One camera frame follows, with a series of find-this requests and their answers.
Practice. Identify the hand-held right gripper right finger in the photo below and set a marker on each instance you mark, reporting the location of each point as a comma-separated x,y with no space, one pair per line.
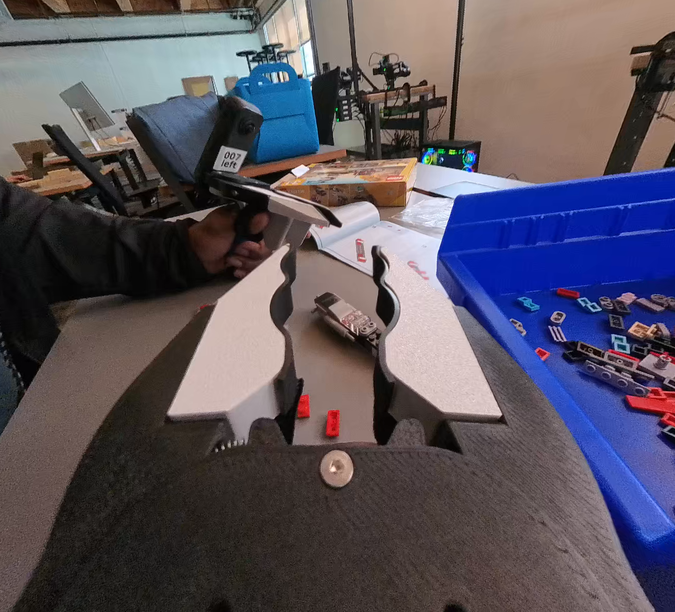
437,359

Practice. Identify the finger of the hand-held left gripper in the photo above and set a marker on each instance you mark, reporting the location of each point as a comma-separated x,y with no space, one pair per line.
290,216

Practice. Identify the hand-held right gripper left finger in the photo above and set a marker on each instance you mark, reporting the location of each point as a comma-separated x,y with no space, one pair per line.
232,359

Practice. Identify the grey black toy brick model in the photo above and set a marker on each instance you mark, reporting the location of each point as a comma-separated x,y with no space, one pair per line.
343,316

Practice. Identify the blue bin with teal bricks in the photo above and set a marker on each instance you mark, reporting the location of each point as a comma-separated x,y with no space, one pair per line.
527,232

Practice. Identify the pile of colourful toy bricks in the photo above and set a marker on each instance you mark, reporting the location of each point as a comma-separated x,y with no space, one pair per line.
611,359

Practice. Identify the person's left forearm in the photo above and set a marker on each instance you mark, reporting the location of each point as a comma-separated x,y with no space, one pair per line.
105,248

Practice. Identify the grey desk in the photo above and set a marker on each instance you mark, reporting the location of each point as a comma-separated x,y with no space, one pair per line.
105,359

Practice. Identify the person's left hand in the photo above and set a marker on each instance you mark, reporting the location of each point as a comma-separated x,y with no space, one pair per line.
211,242

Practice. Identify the small white box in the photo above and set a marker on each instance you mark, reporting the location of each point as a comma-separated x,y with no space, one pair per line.
299,171

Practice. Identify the blue fabric chair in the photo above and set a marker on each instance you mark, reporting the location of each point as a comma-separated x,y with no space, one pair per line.
174,137

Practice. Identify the toy brick instruction booklet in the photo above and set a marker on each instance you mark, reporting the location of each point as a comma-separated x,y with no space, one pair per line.
348,224

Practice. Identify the bright blue carry bag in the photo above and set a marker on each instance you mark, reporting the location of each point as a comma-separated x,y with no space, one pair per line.
285,121

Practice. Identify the wooden table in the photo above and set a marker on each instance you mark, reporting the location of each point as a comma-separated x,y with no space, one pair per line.
316,155

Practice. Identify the yellow toy brick box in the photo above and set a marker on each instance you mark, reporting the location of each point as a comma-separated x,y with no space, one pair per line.
358,184

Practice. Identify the small red toy brick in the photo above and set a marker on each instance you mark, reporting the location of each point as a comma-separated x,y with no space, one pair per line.
303,406
333,423

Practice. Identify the black monitor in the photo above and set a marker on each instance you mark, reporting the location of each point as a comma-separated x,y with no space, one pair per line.
324,105

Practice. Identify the clear plastic bag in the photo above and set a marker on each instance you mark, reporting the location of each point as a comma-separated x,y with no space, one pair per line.
427,216

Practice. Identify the wooden equipment bench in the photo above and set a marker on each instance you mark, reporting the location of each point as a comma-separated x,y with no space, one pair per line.
401,94

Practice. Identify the computer with rainbow fans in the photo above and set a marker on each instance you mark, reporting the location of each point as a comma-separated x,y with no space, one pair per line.
448,155

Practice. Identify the wooden workbench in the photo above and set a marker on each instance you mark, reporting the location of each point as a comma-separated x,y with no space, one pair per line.
63,182

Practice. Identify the black metal pole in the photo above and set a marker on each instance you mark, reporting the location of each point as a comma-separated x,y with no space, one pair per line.
349,16
460,42

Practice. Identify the black metal stand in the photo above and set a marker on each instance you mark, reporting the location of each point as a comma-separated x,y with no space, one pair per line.
633,121

